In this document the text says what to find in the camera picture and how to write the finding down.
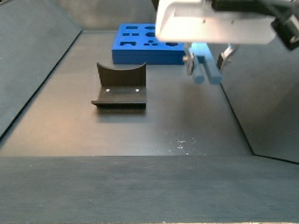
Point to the blue block with shaped holes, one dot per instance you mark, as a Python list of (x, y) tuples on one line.
[(138, 47)]

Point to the light blue square-circle object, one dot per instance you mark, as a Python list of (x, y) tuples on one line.
[(205, 66)]

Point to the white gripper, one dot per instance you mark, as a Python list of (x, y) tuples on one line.
[(190, 21)]

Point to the black curved fixture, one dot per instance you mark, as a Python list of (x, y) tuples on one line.
[(122, 87)]

